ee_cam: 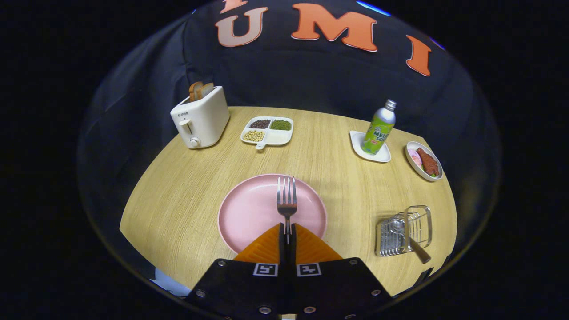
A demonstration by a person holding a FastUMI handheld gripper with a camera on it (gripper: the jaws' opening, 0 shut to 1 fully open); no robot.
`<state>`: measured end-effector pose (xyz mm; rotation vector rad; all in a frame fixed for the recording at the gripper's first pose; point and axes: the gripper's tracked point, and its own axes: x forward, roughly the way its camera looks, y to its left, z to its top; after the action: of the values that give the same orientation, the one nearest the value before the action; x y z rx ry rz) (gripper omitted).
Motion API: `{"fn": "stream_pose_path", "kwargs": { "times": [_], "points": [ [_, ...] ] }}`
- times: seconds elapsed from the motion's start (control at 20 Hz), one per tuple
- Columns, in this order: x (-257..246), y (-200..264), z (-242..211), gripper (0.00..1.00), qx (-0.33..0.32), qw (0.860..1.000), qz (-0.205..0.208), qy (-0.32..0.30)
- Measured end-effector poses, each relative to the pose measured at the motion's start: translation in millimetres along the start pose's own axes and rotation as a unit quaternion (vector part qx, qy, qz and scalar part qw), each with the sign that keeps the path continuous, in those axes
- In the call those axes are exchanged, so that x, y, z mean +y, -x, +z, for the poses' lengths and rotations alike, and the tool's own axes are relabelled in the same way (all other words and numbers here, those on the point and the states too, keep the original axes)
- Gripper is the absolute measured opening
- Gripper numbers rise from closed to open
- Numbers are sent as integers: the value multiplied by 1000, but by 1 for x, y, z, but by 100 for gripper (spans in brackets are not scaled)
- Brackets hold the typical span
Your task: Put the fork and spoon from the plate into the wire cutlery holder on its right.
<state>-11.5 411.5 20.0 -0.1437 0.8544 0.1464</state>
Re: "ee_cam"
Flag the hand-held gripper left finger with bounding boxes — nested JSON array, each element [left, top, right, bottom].
[[184, 223, 287, 320]]

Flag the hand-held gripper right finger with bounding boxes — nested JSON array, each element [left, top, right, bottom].
[[288, 223, 393, 320]]

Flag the spoon with wooden handle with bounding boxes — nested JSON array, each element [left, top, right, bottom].
[[388, 218, 432, 264]]

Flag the fork with wooden handle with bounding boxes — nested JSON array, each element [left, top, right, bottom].
[[277, 176, 297, 245]]

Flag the white sheet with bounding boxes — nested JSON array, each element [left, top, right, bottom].
[[150, 267, 192, 297]]

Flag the pink round plate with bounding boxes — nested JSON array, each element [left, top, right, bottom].
[[217, 173, 328, 255]]

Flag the white plate with food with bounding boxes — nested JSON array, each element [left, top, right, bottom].
[[405, 141, 444, 182]]

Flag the white square coaster tray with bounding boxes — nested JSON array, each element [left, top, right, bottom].
[[349, 130, 392, 163]]

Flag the white divided snack dish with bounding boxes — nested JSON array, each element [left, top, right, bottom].
[[240, 116, 294, 150]]

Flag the red-brown meat pieces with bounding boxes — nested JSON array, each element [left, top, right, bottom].
[[417, 148, 440, 176]]

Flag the green silver soda bottle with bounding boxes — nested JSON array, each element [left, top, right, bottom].
[[361, 99, 397, 155]]

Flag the cream white toaster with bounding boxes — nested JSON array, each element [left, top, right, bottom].
[[170, 86, 230, 149]]

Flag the black backdrop cloth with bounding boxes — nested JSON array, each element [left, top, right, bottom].
[[78, 0, 501, 276]]

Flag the metal wire cutlery basket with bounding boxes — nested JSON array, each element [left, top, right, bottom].
[[375, 205, 433, 257]]

